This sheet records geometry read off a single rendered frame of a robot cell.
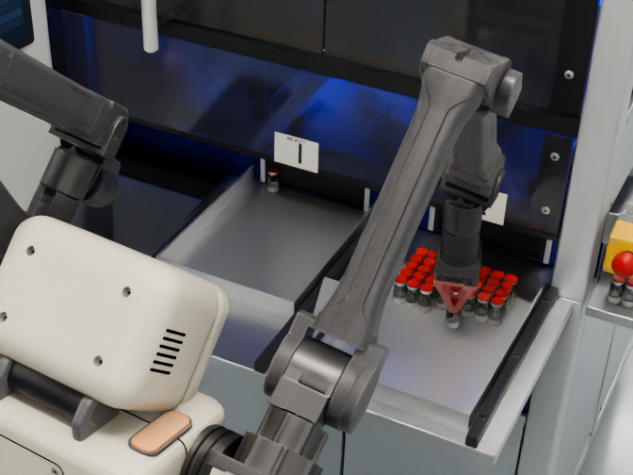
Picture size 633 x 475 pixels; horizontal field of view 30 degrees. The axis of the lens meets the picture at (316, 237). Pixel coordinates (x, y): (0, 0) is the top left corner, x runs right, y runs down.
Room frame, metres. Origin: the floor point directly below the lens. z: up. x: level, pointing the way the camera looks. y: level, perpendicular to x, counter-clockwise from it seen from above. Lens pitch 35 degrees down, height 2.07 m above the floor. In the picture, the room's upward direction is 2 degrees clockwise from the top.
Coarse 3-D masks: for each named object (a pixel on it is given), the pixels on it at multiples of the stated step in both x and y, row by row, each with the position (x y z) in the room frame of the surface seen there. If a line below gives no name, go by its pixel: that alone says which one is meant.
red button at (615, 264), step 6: (624, 252) 1.52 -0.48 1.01; (618, 258) 1.51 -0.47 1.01; (624, 258) 1.50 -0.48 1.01; (630, 258) 1.50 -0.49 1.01; (612, 264) 1.51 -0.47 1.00; (618, 264) 1.50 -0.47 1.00; (624, 264) 1.50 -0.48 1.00; (630, 264) 1.50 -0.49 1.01; (618, 270) 1.50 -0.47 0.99; (624, 270) 1.50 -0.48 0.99; (630, 270) 1.49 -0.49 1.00; (624, 276) 1.50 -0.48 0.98; (630, 276) 1.50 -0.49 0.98
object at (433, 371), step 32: (384, 320) 1.49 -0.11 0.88; (416, 320) 1.49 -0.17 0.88; (512, 320) 1.50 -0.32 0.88; (352, 352) 1.41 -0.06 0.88; (416, 352) 1.41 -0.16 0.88; (448, 352) 1.42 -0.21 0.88; (480, 352) 1.42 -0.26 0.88; (384, 384) 1.30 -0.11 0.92; (416, 384) 1.34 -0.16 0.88; (448, 384) 1.34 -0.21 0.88; (480, 384) 1.35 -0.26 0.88; (448, 416) 1.25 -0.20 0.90
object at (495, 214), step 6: (498, 198) 1.62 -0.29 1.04; (504, 198) 1.62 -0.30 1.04; (498, 204) 1.62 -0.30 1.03; (504, 204) 1.62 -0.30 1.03; (486, 210) 1.63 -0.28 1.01; (492, 210) 1.62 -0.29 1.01; (498, 210) 1.62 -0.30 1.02; (504, 210) 1.62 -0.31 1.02; (486, 216) 1.63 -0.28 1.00; (492, 216) 1.62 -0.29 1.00; (498, 216) 1.62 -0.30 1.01; (504, 216) 1.62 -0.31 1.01; (498, 222) 1.62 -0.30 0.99
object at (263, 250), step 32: (224, 192) 1.80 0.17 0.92; (256, 192) 1.86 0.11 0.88; (288, 192) 1.86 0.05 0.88; (192, 224) 1.70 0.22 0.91; (224, 224) 1.75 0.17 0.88; (256, 224) 1.75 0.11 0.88; (288, 224) 1.75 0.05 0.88; (320, 224) 1.76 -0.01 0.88; (352, 224) 1.76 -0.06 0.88; (160, 256) 1.60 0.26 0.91; (192, 256) 1.65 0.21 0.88; (224, 256) 1.65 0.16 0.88; (256, 256) 1.65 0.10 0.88; (288, 256) 1.66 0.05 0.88; (320, 256) 1.66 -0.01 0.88; (224, 288) 1.54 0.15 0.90; (256, 288) 1.52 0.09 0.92; (288, 288) 1.57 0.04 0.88
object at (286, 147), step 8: (280, 136) 1.79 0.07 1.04; (288, 136) 1.78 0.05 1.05; (280, 144) 1.79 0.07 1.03; (288, 144) 1.78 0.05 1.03; (296, 144) 1.78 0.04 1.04; (304, 144) 1.77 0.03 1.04; (312, 144) 1.76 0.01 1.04; (280, 152) 1.79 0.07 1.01; (288, 152) 1.78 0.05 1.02; (296, 152) 1.78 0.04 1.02; (304, 152) 1.77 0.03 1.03; (312, 152) 1.76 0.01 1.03; (280, 160) 1.79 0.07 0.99; (288, 160) 1.78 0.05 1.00; (296, 160) 1.78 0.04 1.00; (304, 160) 1.77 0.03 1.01; (312, 160) 1.76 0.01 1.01; (304, 168) 1.77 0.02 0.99; (312, 168) 1.76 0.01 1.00
